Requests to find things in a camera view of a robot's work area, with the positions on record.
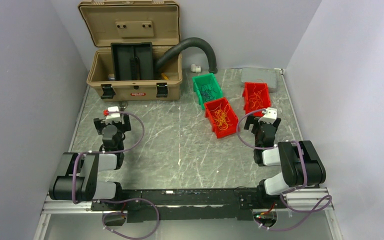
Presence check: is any green plastic bin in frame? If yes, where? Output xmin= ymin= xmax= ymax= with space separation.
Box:
xmin=192 ymin=73 xmax=224 ymax=110

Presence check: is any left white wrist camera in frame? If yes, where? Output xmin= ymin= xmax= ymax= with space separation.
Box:
xmin=103 ymin=106 xmax=122 ymax=125

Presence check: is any black toolbox tray insert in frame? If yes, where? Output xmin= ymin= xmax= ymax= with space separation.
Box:
xmin=110 ymin=42 xmax=154 ymax=81

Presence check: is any silver combination wrench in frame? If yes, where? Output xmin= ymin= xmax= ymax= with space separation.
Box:
xmin=119 ymin=101 xmax=129 ymax=112

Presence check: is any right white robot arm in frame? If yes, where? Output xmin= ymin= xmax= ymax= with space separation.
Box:
xmin=244 ymin=115 xmax=326 ymax=208

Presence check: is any white pipe fitting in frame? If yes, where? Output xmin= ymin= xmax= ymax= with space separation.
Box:
xmin=190 ymin=64 xmax=202 ymax=73

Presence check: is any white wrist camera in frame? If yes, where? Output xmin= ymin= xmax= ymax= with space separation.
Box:
xmin=259 ymin=107 xmax=278 ymax=124
xmin=103 ymin=106 xmax=122 ymax=125

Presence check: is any black corrugated hose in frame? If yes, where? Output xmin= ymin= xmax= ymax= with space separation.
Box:
xmin=154 ymin=37 xmax=219 ymax=75

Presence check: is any red plastic bin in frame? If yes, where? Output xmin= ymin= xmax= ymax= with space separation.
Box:
xmin=204 ymin=97 xmax=239 ymax=139
xmin=242 ymin=82 xmax=272 ymax=114

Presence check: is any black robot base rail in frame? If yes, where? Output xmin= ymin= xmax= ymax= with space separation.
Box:
xmin=91 ymin=186 xmax=285 ymax=223

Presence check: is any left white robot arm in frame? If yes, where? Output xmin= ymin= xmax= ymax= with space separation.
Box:
xmin=49 ymin=113 xmax=131 ymax=210

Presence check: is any tan plastic toolbox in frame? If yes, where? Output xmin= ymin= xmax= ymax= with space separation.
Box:
xmin=78 ymin=0 xmax=183 ymax=102

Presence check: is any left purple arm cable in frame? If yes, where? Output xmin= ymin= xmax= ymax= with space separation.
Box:
xmin=71 ymin=110 xmax=161 ymax=240

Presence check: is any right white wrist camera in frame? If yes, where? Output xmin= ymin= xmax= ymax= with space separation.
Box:
xmin=259 ymin=107 xmax=278 ymax=124

